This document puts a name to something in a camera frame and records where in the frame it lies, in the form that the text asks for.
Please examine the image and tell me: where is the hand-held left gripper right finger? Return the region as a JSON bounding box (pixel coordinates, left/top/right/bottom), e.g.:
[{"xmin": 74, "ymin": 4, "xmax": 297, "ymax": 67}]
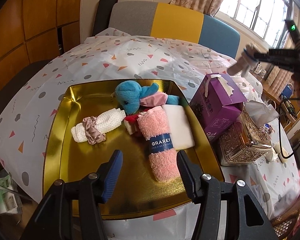
[{"xmin": 177, "ymin": 150, "xmax": 278, "ymax": 240}]

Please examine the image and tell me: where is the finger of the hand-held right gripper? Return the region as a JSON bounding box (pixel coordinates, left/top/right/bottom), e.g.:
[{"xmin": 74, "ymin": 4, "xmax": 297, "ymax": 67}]
[{"xmin": 252, "ymin": 51, "xmax": 272, "ymax": 62}]

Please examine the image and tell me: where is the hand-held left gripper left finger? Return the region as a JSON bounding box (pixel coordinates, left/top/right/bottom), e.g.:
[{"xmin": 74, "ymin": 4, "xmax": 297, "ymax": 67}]
[{"xmin": 20, "ymin": 149, "xmax": 123, "ymax": 240}]

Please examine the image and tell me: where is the gold metal tray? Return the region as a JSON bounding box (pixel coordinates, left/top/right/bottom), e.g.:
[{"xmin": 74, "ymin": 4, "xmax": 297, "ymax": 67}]
[{"xmin": 43, "ymin": 79, "xmax": 225, "ymax": 221}]

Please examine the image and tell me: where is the pink towel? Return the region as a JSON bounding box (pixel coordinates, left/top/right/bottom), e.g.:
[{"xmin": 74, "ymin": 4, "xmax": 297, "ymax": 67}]
[{"xmin": 136, "ymin": 106, "xmax": 182, "ymax": 182}]

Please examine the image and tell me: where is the beige socks blue band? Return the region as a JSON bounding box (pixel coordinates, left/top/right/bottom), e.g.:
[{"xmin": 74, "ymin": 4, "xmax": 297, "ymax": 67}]
[{"xmin": 227, "ymin": 42, "xmax": 259, "ymax": 77}]

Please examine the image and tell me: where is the white sponge block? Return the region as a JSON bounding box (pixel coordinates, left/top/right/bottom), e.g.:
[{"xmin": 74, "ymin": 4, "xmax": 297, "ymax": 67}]
[{"xmin": 161, "ymin": 104, "xmax": 195, "ymax": 149}]

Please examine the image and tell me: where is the small beige satin scrunchie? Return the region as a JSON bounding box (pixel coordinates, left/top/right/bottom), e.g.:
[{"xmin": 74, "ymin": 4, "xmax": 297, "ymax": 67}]
[{"xmin": 82, "ymin": 116, "xmax": 107, "ymax": 145}]

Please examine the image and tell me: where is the white waffle cloth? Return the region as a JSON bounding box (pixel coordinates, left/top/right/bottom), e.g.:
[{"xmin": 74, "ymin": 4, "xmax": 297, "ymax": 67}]
[{"xmin": 71, "ymin": 107, "xmax": 127, "ymax": 143}]

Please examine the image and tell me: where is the red plush stocking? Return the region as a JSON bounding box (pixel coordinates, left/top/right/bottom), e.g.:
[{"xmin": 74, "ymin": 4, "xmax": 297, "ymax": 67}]
[{"xmin": 124, "ymin": 112, "xmax": 150, "ymax": 137}]

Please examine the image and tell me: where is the blue plush elephant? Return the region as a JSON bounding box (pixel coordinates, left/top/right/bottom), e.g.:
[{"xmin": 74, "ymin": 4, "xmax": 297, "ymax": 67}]
[{"xmin": 114, "ymin": 80, "xmax": 181, "ymax": 115}]

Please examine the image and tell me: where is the wooden desk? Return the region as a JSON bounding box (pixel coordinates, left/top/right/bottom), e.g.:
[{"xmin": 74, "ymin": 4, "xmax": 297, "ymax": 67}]
[{"xmin": 261, "ymin": 79, "xmax": 285, "ymax": 103}]

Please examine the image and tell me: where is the blue folding chair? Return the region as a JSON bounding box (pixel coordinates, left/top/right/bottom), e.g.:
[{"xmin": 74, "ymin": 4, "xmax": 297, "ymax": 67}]
[{"xmin": 282, "ymin": 84, "xmax": 294, "ymax": 98}]

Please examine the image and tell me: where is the barred window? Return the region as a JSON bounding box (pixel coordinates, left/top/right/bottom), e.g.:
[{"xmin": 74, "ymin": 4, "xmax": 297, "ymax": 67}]
[{"xmin": 219, "ymin": 0, "xmax": 294, "ymax": 47}]

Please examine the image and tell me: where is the white tissue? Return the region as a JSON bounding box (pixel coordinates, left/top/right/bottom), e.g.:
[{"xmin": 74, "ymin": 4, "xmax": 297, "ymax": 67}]
[{"xmin": 242, "ymin": 100, "xmax": 279, "ymax": 127}]

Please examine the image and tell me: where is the gold embossed tissue box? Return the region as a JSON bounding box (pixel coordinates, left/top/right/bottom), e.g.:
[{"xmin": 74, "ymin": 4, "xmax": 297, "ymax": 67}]
[{"xmin": 216, "ymin": 102, "xmax": 273, "ymax": 167}]

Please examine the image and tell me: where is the purple cardboard box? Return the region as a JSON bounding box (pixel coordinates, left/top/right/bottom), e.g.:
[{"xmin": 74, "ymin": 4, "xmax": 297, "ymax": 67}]
[{"xmin": 189, "ymin": 72, "xmax": 248, "ymax": 143}]

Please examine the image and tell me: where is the grey yellow blue chair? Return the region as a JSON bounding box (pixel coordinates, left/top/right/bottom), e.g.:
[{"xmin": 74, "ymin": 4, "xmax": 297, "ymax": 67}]
[{"xmin": 108, "ymin": 1, "xmax": 241, "ymax": 60}]

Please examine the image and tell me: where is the green white packet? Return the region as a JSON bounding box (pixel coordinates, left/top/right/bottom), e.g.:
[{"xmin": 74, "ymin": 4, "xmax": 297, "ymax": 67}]
[{"xmin": 0, "ymin": 172, "xmax": 23, "ymax": 214}]

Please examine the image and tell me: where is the rattan chair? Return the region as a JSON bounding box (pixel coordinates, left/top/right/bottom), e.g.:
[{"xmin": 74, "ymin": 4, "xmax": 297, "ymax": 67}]
[{"xmin": 270, "ymin": 185, "xmax": 300, "ymax": 240}]

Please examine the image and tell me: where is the patterned plastic tablecloth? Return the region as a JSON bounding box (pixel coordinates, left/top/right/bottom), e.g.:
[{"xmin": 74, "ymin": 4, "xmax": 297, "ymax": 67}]
[{"xmin": 0, "ymin": 27, "xmax": 300, "ymax": 240}]

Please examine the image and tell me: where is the black rolled mat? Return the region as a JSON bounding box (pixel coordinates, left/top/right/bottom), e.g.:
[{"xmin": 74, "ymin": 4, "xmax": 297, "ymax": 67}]
[{"xmin": 92, "ymin": 0, "xmax": 119, "ymax": 38}]

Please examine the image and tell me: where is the wooden wardrobe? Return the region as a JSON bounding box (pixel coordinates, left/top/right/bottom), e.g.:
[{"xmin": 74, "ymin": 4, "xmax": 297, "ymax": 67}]
[{"xmin": 0, "ymin": 0, "xmax": 83, "ymax": 93}]

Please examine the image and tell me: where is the black cable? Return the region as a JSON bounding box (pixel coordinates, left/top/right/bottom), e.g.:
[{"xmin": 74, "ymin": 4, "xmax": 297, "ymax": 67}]
[{"xmin": 277, "ymin": 97, "xmax": 300, "ymax": 159}]

